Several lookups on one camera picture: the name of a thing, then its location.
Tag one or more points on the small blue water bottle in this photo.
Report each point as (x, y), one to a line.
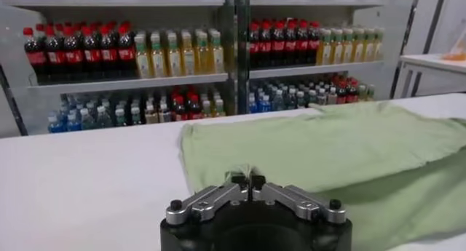
(252, 105)
(265, 105)
(73, 123)
(55, 127)

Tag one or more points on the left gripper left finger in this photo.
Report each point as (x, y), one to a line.
(211, 199)

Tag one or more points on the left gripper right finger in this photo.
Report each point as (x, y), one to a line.
(298, 201)

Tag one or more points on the glass jar with orange liquid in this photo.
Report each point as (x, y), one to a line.
(455, 55)

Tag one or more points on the small red cap cola bottle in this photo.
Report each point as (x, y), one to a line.
(351, 94)
(194, 110)
(180, 112)
(341, 96)

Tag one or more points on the white side table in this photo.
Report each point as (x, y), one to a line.
(429, 61)

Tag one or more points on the glass cabinet door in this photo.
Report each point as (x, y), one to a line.
(22, 38)
(429, 19)

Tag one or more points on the small clear green bottle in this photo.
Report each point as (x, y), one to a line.
(291, 100)
(87, 121)
(278, 102)
(103, 119)

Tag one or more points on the light green t-shirt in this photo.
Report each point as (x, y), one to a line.
(327, 147)

